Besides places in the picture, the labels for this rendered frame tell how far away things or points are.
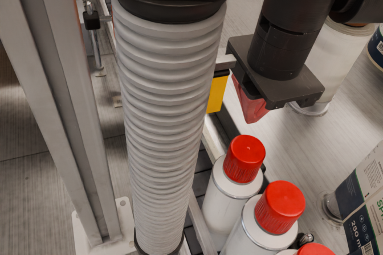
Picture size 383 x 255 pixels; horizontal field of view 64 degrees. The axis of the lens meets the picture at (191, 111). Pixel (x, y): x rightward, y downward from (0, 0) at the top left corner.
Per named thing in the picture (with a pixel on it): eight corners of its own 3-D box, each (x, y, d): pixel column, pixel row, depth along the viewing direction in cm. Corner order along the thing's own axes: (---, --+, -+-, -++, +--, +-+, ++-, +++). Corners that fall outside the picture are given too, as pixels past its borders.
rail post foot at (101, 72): (107, 75, 69) (106, 73, 68) (95, 77, 68) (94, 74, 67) (104, 60, 72) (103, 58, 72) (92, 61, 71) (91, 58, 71)
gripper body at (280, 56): (271, 43, 38) (292, -15, 32) (320, 103, 32) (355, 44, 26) (223, 50, 36) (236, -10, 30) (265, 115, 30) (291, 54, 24)
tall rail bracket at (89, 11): (126, 69, 71) (121, 2, 59) (93, 73, 69) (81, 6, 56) (123, 60, 73) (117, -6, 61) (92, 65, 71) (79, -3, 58)
